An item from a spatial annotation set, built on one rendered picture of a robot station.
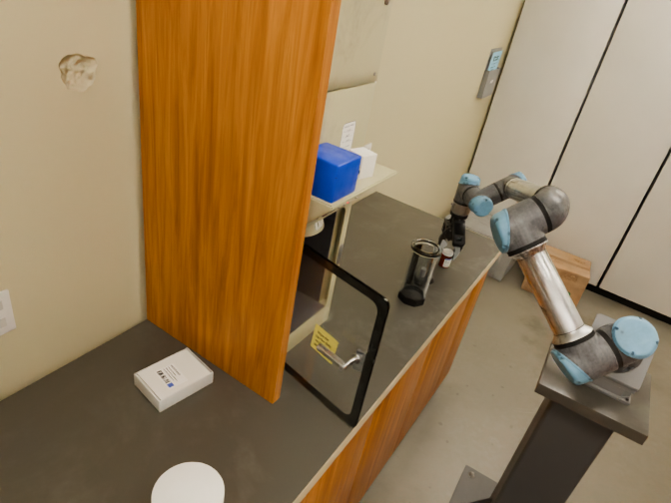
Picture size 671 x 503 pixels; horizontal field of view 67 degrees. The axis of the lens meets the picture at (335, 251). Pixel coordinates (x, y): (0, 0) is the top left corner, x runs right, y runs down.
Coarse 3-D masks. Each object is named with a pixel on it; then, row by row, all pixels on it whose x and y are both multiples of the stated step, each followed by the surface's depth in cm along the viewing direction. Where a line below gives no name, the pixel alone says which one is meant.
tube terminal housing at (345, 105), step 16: (336, 96) 114; (352, 96) 120; (368, 96) 127; (336, 112) 117; (352, 112) 123; (368, 112) 130; (336, 128) 120; (336, 144) 123; (352, 144) 130; (336, 224) 149; (336, 240) 153; (336, 256) 152
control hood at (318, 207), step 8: (376, 168) 133; (384, 168) 134; (376, 176) 128; (384, 176) 129; (392, 176) 131; (360, 184) 122; (368, 184) 123; (376, 184) 125; (360, 192) 119; (312, 200) 111; (320, 200) 111; (344, 200) 114; (312, 208) 112; (320, 208) 111; (328, 208) 110; (312, 216) 113; (320, 216) 112
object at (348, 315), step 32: (320, 256) 114; (320, 288) 117; (352, 288) 110; (320, 320) 121; (352, 320) 112; (384, 320) 106; (288, 352) 134; (352, 352) 116; (320, 384) 128; (352, 384) 119; (352, 416) 122
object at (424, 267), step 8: (416, 240) 176; (424, 240) 177; (416, 248) 171; (424, 248) 178; (432, 248) 177; (440, 248) 174; (416, 256) 172; (424, 256) 169; (408, 264) 176; (416, 264) 173; (424, 264) 172; (432, 264) 173; (408, 272) 176; (416, 272) 174; (424, 272) 173; (432, 272) 176; (408, 280) 177; (416, 280) 175; (424, 280) 175; (400, 288) 183; (408, 288) 178; (416, 288) 177; (424, 288) 178; (408, 296) 179; (416, 296) 179; (424, 296) 181
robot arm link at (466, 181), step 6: (468, 174) 192; (462, 180) 190; (468, 180) 188; (474, 180) 188; (462, 186) 190; (468, 186) 188; (474, 186) 195; (456, 192) 193; (462, 192) 189; (456, 198) 193; (462, 204) 193
